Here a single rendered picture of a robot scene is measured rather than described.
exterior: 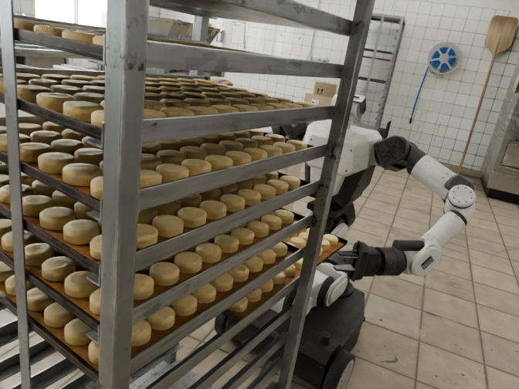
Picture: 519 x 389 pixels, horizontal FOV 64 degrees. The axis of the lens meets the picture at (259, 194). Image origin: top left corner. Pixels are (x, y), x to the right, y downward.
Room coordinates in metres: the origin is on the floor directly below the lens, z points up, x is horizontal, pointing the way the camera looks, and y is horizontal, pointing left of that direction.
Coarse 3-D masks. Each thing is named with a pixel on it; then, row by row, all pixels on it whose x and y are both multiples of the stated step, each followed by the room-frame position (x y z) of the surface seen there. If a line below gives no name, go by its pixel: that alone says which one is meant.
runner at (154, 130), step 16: (240, 112) 0.66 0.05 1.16; (256, 112) 0.70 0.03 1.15; (272, 112) 0.74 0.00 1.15; (288, 112) 0.79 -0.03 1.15; (304, 112) 0.84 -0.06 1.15; (320, 112) 0.91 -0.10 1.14; (144, 128) 0.49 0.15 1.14; (160, 128) 0.52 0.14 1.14; (176, 128) 0.54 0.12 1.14; (192, 128) 0.57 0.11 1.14; (208, 128) 0.60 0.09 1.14; (224, 128) 0.63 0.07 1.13; (240, 128) 0.66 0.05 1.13; (256, 128) 0.70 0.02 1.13; (96, 144) 0.45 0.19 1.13
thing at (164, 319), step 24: (0, 264) 0.69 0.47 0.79; (264, 264) 0.89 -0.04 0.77; (0, 288) 0.64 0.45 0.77; (216, 288) 0.74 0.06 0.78; (48, 312) 0.57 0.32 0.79; (168, 312) 0.62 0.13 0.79; (192, 312) 0.65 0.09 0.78; (72, 336) 0.53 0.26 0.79; (144, 336) 0.55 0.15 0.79; (96, 360) 0.49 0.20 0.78
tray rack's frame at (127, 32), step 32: (0, 0) 0.56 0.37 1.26; (128, 0) 0.43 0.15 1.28; (128, 32) 0.43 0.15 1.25; (128, 64) 0.43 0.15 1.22; (128, 96) 0.44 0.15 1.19; (128, 128) 0.44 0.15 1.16; (128, 160) 0.44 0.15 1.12; (128, 192) 0.44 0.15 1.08; (128, 224) 0.44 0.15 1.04; (128, 256) 0.44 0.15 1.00; (128, 288) 0.45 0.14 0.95; (128, 320) 0.45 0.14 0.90; (128, 352) 0.45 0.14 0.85; (128, 384) 0.45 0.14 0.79
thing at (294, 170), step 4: (296, 164) 2.38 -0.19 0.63; (300, 164) 2.49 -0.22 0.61; (284, 168) 2.20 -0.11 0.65; (288, 168) 2.23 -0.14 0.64; (292, 168) 2.31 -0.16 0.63; (296, 168) 2.40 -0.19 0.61; (280, 172) 2.21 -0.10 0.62; (284, 172) 2.20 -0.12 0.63; (288, 172) 2.25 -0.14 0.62; (292, 172) 2.33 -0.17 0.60; (296, 172) 2.41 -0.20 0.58; (296, 176) 2.43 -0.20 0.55; (292, 204) 2.46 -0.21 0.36; (288, 208) 2.39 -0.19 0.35; (292, 208) 2.48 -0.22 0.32
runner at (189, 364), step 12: (288, 288) 0.92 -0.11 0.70; (276, 300) 0.87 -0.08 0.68; (252, 312) 0.78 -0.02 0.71; (264, 312) 0.83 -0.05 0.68; (240, 324) 0.75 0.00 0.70; (216, 336) 0.72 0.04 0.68; (228, 336) 0.71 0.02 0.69; (204, 348) 0.64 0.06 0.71; (216, 348) 0.68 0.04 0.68; (192, 360) 0.62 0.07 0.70; (168, 372) 0.60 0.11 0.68; (180, 372) 0.59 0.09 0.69; (156, 384) 0.54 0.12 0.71; (168, 384) 0.57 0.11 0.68
